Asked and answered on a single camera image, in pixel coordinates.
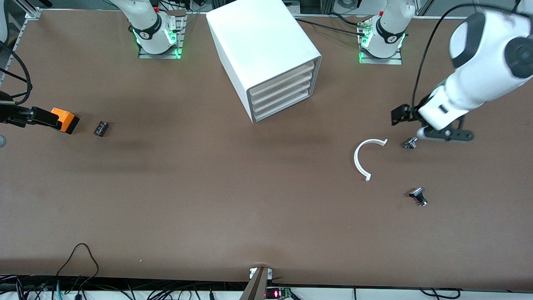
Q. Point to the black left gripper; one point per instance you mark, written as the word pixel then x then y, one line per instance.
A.
pixel 413 112

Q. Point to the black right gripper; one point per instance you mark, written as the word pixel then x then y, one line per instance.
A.
pixel 11 114

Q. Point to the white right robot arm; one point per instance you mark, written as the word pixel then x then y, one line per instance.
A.
pixel 150 29

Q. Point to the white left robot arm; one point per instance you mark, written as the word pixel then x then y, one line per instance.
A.
pixel 479 83

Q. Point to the orange button box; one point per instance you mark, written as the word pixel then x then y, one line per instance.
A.
pixel 68 121

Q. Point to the chrome tee fitting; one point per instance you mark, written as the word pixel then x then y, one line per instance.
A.
pixel 410 143

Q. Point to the small black component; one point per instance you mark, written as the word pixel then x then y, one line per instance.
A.
pixel 101 128

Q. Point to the lower small metal part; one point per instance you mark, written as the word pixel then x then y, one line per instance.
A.
pixel 417 193

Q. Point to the circuit board with red light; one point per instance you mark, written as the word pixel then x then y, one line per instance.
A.
pixel 277 294

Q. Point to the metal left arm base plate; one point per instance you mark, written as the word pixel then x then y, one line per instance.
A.
pixel 381 61

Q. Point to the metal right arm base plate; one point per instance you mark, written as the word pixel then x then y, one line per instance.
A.
pixel 160 56

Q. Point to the aluminium camera post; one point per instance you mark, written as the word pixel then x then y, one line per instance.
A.
pixel 254 287

